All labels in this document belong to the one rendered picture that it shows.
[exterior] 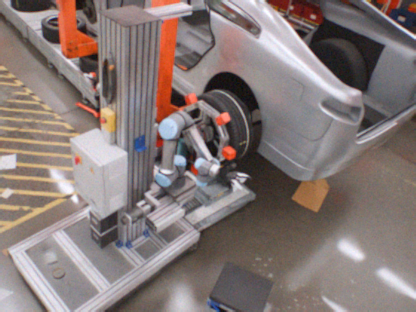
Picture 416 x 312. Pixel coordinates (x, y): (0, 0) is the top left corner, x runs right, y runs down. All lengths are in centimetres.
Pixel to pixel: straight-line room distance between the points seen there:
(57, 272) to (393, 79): 371
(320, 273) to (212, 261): 98
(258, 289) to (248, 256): 63
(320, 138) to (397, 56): 176
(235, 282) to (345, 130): 138
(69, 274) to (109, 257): 32
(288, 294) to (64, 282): 179
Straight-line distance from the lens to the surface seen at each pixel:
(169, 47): 323
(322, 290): 354
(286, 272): 352
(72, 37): 503
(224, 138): 305
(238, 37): 322
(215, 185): 371
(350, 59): 439
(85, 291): 298
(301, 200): 417
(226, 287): 288
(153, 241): 318
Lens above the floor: 276
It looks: 38 degrees down
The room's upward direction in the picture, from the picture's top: 11 degrees clockwise
